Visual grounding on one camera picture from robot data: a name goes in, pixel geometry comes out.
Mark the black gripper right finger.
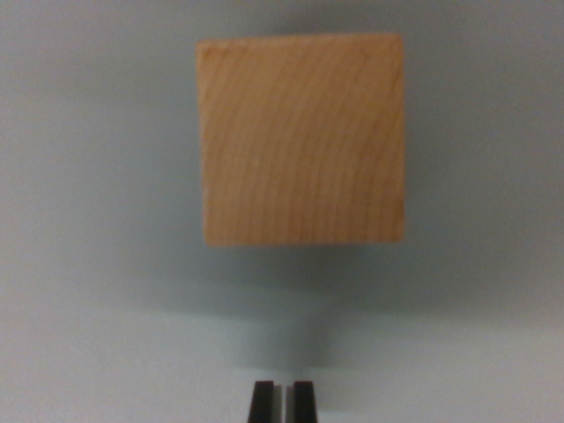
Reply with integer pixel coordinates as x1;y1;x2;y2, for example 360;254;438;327
286;381;319;423

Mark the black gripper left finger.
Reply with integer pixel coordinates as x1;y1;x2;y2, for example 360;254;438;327
247;380;284;423

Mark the light wooden cube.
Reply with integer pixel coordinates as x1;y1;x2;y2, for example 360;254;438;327
195;33;406;248

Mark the grey plastic tray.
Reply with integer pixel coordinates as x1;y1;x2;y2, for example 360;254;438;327
0;0;564;423

